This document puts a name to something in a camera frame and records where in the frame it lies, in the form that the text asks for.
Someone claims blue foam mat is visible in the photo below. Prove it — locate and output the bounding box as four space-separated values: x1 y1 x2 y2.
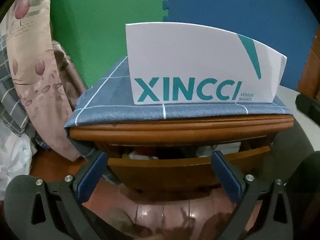
162 0 320 90

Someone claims white cardboard shoe box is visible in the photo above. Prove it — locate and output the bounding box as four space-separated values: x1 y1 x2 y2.
125 23 287 105

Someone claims grey plaid cloth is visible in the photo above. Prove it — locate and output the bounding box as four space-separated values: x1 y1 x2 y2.
0 32 33 138

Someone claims wooden drawer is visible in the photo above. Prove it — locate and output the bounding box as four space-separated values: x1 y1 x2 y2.
107 145 272 193

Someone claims pink floral curtain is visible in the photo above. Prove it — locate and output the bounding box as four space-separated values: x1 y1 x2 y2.
7 0 80 162

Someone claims brown cloth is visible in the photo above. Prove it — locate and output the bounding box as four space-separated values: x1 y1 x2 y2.
51 40 88 110

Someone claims white folded garment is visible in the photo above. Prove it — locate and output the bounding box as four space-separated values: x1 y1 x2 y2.
129 152 159 160

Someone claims blue checked cloth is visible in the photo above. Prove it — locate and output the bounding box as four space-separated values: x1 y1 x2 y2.
64 55 294 183

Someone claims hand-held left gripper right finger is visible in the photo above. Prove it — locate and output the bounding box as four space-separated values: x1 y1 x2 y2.
211 150 292 240

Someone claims white flat board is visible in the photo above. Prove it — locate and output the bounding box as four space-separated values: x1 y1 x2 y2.
275 85 300 110

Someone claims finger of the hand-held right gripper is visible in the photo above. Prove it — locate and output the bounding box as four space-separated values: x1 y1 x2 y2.
295 94 320 127

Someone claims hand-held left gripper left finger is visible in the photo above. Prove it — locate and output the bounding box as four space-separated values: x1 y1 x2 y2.
28 152 108 240

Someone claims brown wooden panel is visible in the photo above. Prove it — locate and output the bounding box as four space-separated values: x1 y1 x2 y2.
297 25 320 95

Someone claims green foam mat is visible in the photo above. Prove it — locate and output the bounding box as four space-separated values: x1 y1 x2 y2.
50 0 168 90

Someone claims white knit garment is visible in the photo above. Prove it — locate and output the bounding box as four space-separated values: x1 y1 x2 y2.
195 142 242 157

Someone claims white patterned cloth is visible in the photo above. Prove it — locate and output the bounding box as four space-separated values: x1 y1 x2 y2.
0 120 38 198

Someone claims brown wooden nightstand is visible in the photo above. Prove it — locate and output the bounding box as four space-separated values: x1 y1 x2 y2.
69 116 294 160

